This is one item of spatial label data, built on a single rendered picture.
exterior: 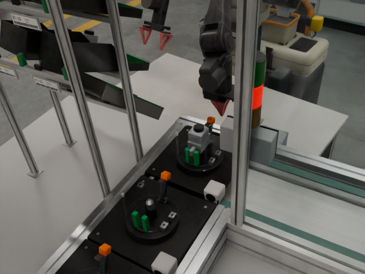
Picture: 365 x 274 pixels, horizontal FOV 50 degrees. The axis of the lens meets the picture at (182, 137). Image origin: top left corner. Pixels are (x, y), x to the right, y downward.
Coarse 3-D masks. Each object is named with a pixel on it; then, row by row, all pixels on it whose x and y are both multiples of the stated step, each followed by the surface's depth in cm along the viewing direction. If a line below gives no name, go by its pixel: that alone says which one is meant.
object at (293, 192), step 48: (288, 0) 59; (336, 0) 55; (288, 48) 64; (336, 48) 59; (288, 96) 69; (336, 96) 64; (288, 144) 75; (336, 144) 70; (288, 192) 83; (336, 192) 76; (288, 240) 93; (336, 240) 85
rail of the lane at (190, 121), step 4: (180, 116) 134; (184, 116) 134; (188, 116) 134; (176, 120) 133; (180, 120) 133; (184, 120) 132; (188, 120) 133; (192, 120) 132; (196, 120) 132; (200, 120) 132; (188, 124) 130; (192, 124) 130; (204, 124) 130; (216, 124) 130; (212, 128) 129; (216, 128) 128; (212, 132) 125; (216, 132) 125
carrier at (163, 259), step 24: (144, 192) 107; (168, 192) 107; (120, 216) 101; (144, 216) 92; (168, 216) 96; (192, 216) 100; (96, 240) 96; (120, 240) 96; (144, 240) 94; (168, 240) 95; (192, 240) 95; (144, 264) 90; (168, 264) 88
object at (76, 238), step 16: (176, 128) 130; (160, 144) 124; (144, 160) 118; (128, 176) 114; (144, 176) 115; (112, 192) 109; (96, 208) 105; (224, 208) 103; (96, 224) 101; (208, 224) 99; (224, 224) 99; (80, 240) 98; (208, 240) 95; (224, 240) 103; (64, 256) 94; (192, 256) 92; (208, 256) 93; (48, 272) 92; (176, 272) 89; (192, 272) 89; (208, 272) 98
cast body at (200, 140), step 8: (192, 128) 109; (200, 128) 107; (208, 128) 109; (192, 136) 108; (200, 136) 106; (208, 136) 111; (192, 144) 109; (200, 144) 108; (208, 144) 112; (192, 152) 108; (200, 152) 109
